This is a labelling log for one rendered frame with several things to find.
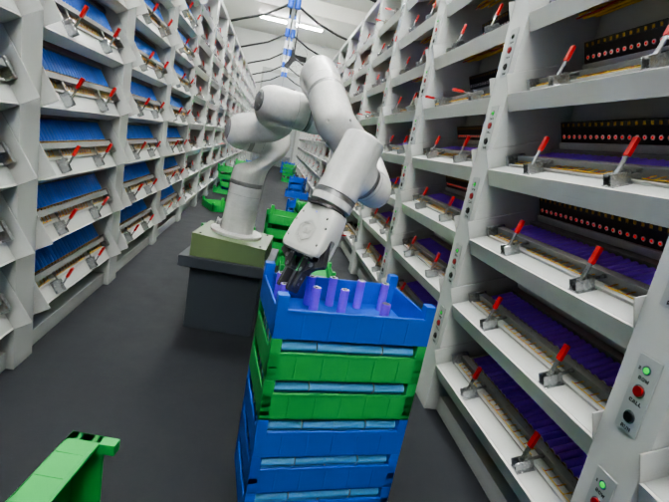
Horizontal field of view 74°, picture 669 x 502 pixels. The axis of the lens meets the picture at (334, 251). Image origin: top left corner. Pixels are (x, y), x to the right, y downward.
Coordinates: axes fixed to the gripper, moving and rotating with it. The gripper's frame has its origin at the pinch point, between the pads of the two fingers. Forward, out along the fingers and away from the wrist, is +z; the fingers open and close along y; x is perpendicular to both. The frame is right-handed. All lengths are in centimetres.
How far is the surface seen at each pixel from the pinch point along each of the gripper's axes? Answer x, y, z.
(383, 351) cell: 13.1, 17.4, 3.8
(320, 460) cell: 16.9, 13.4, 28.5
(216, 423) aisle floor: 23, -22, 41
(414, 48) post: 105, -102, -144
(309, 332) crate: -0.6, 10.4, 6.7
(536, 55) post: 35, 6, -81
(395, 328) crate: 11.3, 18.5, -1.0
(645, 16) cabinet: 34, 28, -90
